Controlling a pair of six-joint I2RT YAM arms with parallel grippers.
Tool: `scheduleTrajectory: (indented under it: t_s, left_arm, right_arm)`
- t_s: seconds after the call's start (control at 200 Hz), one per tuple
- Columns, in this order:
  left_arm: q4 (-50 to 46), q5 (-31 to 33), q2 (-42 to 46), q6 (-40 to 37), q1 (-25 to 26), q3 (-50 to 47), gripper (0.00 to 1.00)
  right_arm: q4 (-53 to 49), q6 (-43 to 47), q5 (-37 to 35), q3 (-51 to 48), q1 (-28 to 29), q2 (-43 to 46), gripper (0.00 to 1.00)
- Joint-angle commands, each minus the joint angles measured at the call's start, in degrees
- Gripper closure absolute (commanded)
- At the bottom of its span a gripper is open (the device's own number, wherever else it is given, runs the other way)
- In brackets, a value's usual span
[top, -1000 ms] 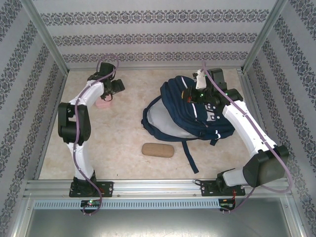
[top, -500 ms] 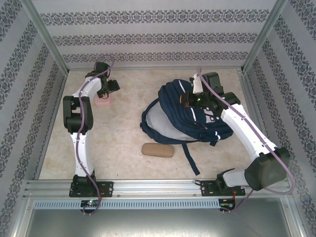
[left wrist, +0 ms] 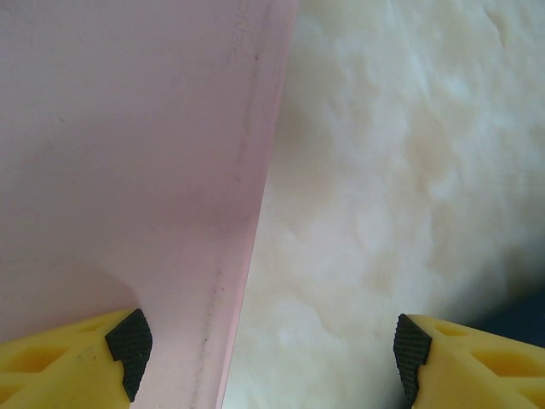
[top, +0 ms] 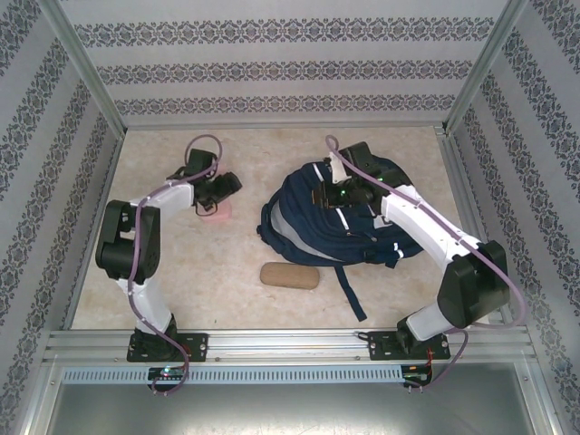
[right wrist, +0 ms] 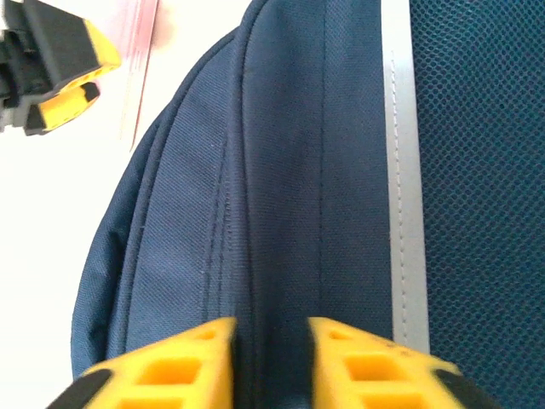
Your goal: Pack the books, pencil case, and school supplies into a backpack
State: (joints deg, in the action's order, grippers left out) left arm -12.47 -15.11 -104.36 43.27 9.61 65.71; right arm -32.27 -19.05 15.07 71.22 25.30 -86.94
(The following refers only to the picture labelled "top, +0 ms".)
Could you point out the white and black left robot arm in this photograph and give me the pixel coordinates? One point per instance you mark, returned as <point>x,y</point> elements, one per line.
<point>172,197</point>

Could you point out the aluminium frame post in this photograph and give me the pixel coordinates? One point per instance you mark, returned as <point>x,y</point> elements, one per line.
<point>484,63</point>
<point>85,63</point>

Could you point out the aluminium frame rail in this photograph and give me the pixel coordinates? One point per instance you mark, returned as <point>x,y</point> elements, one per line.
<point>457,172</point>
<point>108,181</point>

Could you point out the navy blue backpack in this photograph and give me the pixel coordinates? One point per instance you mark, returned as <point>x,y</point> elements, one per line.
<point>308,213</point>

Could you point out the wide aluminium mounting rail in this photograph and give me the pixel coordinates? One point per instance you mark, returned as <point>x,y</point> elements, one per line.
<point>281,344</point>

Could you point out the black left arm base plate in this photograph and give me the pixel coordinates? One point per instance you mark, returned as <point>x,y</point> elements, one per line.
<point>199,346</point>

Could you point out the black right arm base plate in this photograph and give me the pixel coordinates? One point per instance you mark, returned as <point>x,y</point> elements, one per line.
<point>376,349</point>

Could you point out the brown cork case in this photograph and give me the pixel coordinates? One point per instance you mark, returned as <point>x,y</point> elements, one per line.
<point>290,274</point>

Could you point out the pink pencil case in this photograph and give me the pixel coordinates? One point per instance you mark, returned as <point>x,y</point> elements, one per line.
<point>223,213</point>

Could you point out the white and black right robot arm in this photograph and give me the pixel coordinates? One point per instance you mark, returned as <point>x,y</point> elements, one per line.
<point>426,222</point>

